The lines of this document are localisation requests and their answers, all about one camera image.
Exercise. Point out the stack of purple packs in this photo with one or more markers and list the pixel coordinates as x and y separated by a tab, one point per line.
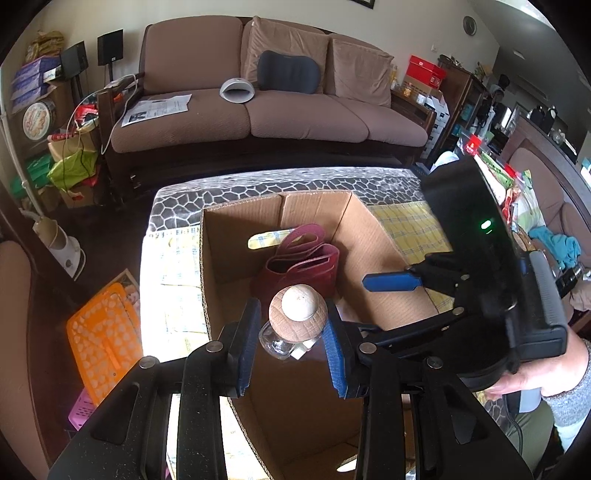
32	78

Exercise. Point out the yellow bag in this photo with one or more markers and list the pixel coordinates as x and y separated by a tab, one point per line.
46	44

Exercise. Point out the brown three-seat sofa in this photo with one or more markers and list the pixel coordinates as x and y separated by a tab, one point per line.
295	120

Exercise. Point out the white garment steamer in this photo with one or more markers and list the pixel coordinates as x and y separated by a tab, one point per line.
64	254

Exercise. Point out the red cardboard box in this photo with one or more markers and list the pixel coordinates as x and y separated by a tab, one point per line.
422	69

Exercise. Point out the dark grey lumbar cushion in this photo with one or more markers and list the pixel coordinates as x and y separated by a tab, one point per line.
288	71

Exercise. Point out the printed paper sheets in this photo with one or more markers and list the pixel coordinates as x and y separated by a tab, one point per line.
157	108

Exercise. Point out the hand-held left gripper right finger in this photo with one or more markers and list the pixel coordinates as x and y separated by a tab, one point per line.
334	360

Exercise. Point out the pink plastic basket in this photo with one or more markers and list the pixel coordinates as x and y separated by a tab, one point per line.
83	410

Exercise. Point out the glass bottle with wooden stopper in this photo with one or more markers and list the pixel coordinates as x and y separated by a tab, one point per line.
298	304

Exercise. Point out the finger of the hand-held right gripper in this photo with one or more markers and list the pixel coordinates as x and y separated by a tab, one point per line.
415	328
392	281

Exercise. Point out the red felt handbag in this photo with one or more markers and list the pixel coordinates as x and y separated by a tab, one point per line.
304	267

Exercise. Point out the round wall clock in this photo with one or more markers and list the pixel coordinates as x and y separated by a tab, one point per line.
469	25

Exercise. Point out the black speaker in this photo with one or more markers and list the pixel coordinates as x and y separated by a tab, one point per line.
74	60
111	46

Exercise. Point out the person's green trousers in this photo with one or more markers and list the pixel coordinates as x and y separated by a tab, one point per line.
531	434

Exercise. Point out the person's right forearm grey sleeve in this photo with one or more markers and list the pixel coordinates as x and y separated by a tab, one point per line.
572	406

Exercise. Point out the white dome-shaped device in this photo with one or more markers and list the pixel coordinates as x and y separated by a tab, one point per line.
236	92

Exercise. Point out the brown armchair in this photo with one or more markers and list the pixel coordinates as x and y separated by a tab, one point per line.
549	184

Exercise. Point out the tan sofa pillow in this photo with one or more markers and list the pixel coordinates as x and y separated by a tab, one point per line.
362	69
281	41

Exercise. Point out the framed wall picture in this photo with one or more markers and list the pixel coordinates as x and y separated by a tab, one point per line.
362	2

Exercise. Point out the orange plastic basket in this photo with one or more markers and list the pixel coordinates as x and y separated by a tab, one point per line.
106	332

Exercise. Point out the person's right hand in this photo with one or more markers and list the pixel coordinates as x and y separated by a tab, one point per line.
521	383

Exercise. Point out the round cookie tin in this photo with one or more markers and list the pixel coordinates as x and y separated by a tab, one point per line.
39	120

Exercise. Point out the dark wooden cabinet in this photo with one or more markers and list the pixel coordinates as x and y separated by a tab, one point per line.
461	92

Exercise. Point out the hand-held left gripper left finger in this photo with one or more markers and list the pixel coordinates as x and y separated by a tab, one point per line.
247	341

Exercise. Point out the green plastic bag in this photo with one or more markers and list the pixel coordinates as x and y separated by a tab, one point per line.
74	168

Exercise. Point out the pile of colourful packets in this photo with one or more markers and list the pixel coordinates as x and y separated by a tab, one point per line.
508	184

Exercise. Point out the teal cloth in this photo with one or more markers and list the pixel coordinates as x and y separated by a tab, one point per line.
558	244

